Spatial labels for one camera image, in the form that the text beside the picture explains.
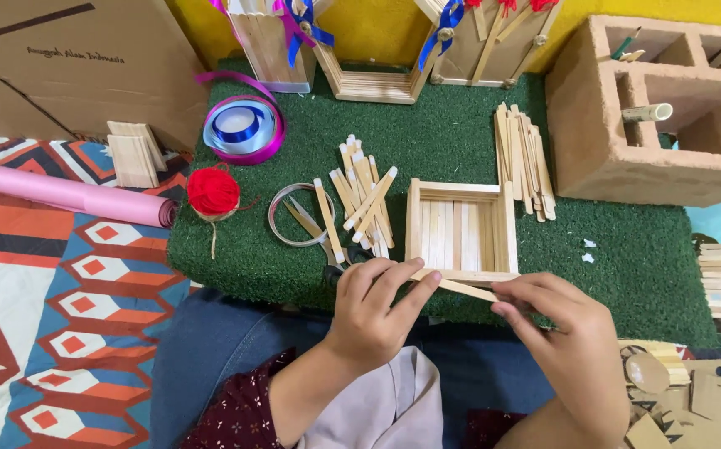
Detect green artificial grass mat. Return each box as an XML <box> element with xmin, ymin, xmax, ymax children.
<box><xmin>166</xmin><ymin>57</ymin><xmax>721</xmax><ymax>350</ymax></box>

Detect pink paper roll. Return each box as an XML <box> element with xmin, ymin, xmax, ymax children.
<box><xmin>0</xmin><ymin>158</ymin><xmax>179</xmax><ymax>229</ymax></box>

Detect single wooden craft stick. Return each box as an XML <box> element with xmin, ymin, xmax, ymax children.
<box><xmin>410</xmin><ymin>268</ymin><xmax>502</xmax><ymax>304</ymax></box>

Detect person's maroon floral sleeve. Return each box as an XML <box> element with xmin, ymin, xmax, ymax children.
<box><xmin>181</xmin><ymin>348</ymin><xmax>299</xmax><ymax>449</ymax></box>

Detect stick craft with red tassels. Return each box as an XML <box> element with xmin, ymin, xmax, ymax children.
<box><xmin>414</xmin><ymin>0</ymin><xmax>564</xmax><ymax>89</ymax></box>

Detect colourful patterned floor mat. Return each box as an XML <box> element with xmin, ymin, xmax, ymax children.
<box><xmin>0</xmin><ymin>134</ymin><xmax>202</xmax><ymax>449</ymax></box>

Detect person's right hand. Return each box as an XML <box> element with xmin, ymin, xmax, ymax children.
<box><xmin>490</xmin><ymin>272</ymin><xmax>629</xmax><ymax>401</ymax></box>

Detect tall stick box with ribbons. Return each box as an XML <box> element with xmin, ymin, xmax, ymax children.
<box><xmin>209</xmin><ymin>0</ymin><xmax>335</xmax><ymax>94</ymax></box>

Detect brown compartment organizer box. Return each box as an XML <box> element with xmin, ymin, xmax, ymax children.
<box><xmin>545</xmin><ymin>15</ymin><xmax>721</xmax><ymax>208</ymax></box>

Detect square wooden stick box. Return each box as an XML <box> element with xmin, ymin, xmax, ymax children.
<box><xmin>404</xmin><ymin>178</ymin><xmax>520</xmax><ymax>285</ymax></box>

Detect black handled scissors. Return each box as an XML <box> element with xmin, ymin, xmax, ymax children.
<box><xmin>284</xmin><ymin>195</ymin><xmax>375</xmax><ymax>284</ymax></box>

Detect white tube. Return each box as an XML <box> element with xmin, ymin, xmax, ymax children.
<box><xmin>621</xmin><ymin>103</ymin><xmax>674</xmax><ymax>124</ymax></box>

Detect blue ribbon roll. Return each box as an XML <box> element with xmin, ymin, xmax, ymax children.
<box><xmin>208</xmin><ymin>103</ymin><xmax>277</xmax><ymax>155</ymax></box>

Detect small wooden stick panel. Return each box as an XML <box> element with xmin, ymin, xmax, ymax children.
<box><xmin>107</xmin><ymin>121</ymin><xmax>168</xmax><ymax>173</ymax></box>
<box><xmin>107</xmin><ymin>134</ymin><xmax>160</xmax><ymax>189</ymax></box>

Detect heap of cardboard craft pieces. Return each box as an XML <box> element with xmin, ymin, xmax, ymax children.
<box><xmin>618</xmin><ymin>339</ymin><xmax>721</xmax><ymax>449</ymax></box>

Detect pile of white-tipped wooden sticks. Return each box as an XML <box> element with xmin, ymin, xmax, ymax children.
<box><xmin>313</xmin><ymin>134</ymin><xmax>399</xmax><ymax>264</ymax></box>

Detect red yarn ball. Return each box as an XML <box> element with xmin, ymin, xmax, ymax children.
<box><xmin>186</xmin><ymin>163</ymin><xmax>260</xmax><ymax>261</ymax></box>

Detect clear tape roll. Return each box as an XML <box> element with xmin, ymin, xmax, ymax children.
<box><xmin>268</xmin><ymin>182</ymin><xmax>337</xmax><ymax>248</ymax></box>

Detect person's blue jeans legs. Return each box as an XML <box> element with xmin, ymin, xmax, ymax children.
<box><xmin>150</xmin><ymin>287</ymin><xmax>557</xmax><ymax>449</ymax></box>

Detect purple ribbon roll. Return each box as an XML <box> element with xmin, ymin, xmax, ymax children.
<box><xmin>194</xmin><ymin>70</ymin><xmax>287</xmax><ymax>167</ymax></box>

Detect open wooden stick frame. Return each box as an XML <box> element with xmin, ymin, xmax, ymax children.
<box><xmin>301</xmin><ymin>19</ymin><xmax>441</xmax><ymax>105</ymax></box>

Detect person's left hand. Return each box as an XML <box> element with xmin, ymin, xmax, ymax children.
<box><xmin>326</xmin><ymin>257</ymin><xmax>443</xmax><ymax>377</ymax></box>

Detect pile of plain wooden sticks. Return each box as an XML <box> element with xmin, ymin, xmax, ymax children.
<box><xmin>494</xmin><ymin>102</ymin><xmax>557</xmax><ymax>223</ymax></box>

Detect green pencil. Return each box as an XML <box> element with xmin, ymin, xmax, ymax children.
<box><xmin>610</xmin><ymin>26</ymin><xmax>643</xmax><ymax>62</ymax></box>

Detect brown cardboard box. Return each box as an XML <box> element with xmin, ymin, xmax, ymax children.
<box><xmin>0</xmin><ymin>0</ymin><xmax>212</xmax><ymax>154</ymax></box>

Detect person's grey cloth garment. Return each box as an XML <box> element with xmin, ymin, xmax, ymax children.
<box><xmin>296</xmin><ymin>346</ymin><xmax>445</xmax><ymax>449</ymax></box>

